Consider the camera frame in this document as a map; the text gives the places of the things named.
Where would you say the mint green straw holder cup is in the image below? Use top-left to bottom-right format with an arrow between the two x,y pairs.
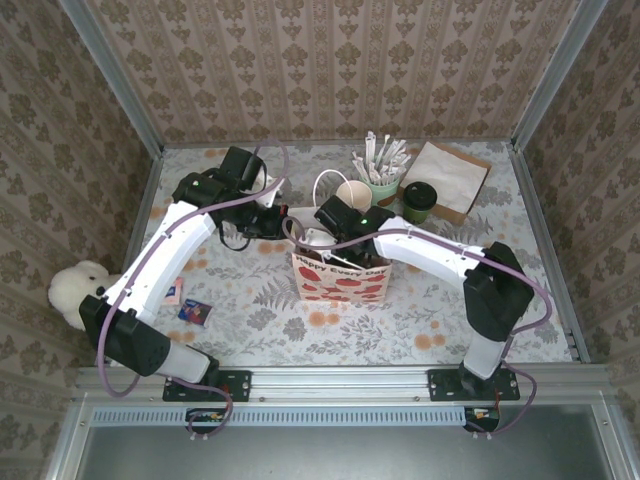
358,172 -> 404,214

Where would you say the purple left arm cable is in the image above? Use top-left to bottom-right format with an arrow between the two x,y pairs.
98,138 -> 290,444

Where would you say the aluminium table back rail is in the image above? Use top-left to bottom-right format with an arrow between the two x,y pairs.
160,139 -> 517,150

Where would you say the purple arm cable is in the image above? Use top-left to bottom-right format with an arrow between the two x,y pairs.
98,138 -> 290,444
282,215 -> 554,437

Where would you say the aluminium mounting rail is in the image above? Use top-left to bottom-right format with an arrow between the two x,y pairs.
74,363 -> 615,403

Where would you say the blue snack packet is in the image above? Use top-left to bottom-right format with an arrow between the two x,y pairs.
178,298 -> 211,329

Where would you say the grey slotted cable duct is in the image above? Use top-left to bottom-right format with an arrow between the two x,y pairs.
92,405 -> 496,427

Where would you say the white red-printed paper gift bag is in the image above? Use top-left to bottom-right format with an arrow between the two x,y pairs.
288,169 -> 394,304

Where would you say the grey metal panel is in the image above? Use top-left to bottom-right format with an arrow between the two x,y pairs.
74,424 -> 619,480

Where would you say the stack of green paper cups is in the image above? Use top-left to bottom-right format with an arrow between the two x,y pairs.
335,179 -> 374,214

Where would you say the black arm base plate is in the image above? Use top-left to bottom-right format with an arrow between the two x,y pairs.
427,368 -> 520,403
163,368 -> 252,403

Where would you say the small black controller board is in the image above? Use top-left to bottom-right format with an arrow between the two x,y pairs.
185,406 -> 227,435
463,405 -> 501,434

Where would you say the white teddy bear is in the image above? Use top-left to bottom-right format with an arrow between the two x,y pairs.
48,259 -> 114,334

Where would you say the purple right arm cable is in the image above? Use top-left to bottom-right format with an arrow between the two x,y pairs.
282,215 -> 554,437

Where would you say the white paper napkin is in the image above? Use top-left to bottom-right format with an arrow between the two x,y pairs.
402,141 -> 489,214

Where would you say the aluminium frame post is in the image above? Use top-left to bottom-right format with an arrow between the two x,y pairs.
58,0 -> 166,157
510,0 -> 609,151

